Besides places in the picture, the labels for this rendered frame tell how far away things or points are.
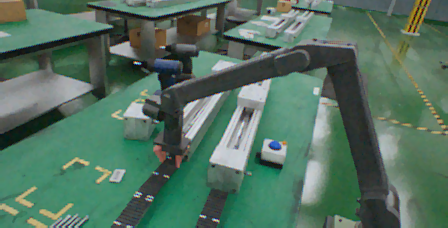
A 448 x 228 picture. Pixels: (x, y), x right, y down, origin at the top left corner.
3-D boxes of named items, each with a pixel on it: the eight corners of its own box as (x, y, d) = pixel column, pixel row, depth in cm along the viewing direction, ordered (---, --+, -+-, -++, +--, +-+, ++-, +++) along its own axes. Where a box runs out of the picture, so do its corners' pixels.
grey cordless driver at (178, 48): (195, 88, 148) (198, 48, 138) (157, 84, 148) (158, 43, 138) (196, 83, 155) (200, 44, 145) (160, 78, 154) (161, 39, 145)
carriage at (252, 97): (261, 116, 117) (264, 102, 114) (235, 110, 119) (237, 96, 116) (265, 100, 131) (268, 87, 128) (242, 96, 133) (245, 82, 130)
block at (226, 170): (245, 197, 84) (250, 172, 79) (206, 186, 86) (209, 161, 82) (250, 177, 92) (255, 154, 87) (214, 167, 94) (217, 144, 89)
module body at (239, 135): (243, 175, 92) (247, 154, 88) (214, 167, 94) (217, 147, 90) (269, 87, 162) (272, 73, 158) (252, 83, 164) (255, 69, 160)
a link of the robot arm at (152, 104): (170, 97, 75) (188, 87, 83) (137, 84, 80) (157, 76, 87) (168, 134, 81) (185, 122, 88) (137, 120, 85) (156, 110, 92)
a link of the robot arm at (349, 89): (353, 29, 49) (357, 22, 58) (281, 50, 57) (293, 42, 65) (405, 238, 58) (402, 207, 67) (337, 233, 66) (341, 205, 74)
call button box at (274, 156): (281, 170, 97) (285, 155, 94) (254, 162, 99) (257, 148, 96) (283, 156, 104) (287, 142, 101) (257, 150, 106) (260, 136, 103)
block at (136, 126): (155, 141, 103) (155, 119, 98) (123, 138, 102) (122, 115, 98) (161, 127, 112) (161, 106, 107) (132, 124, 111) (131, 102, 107)
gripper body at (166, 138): (161, 135, 92) (162, 116, 89) (190, 143, 90) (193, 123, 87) (152, 146, 86) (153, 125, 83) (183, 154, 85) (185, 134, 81)
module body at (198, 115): (189, 161, 95) (190, 140, 92) (161, 153, 97) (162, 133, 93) (237, 80, 166) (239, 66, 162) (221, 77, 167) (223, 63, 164)
